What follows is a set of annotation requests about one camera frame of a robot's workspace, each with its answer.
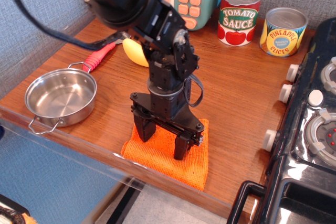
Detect pineapple slices can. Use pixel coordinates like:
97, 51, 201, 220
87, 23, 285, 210
259, 7, 308, 57

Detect white stove knob middle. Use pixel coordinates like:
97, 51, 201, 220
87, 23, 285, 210
278, 84, 292, 104

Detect orange cloth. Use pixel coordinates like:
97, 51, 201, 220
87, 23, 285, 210
121, 119, 209, 191

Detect red handled metal spoon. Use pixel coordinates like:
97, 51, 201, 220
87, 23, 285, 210
82, 32, 131, 72

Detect stainless steel pan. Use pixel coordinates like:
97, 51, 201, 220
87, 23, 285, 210
25, 62, 97, 135

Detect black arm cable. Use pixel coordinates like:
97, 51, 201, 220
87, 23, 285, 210
2, 0, 127, 51

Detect white stove knob upper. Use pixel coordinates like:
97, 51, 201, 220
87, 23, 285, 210
286, 64, 300, 83

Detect white stove knob lower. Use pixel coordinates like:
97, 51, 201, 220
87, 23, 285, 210
262, 130, 277, 152

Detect tomato sauce can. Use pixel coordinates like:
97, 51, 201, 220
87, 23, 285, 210
217, 0, 261, 46

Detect black toy stove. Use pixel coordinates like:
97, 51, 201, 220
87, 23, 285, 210
227, 18, 335, 223

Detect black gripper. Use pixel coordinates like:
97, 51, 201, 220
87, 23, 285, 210
130, 78, 205, 160

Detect white stove knob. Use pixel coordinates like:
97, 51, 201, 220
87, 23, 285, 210
286, 64, 300, 83
278, 84, 292, 104
262, 130, 277, 152

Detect yellow toy banana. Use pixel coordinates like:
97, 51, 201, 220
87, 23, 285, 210
122, 38, 149, 67

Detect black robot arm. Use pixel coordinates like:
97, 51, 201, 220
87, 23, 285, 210
88, 0, 204, 160

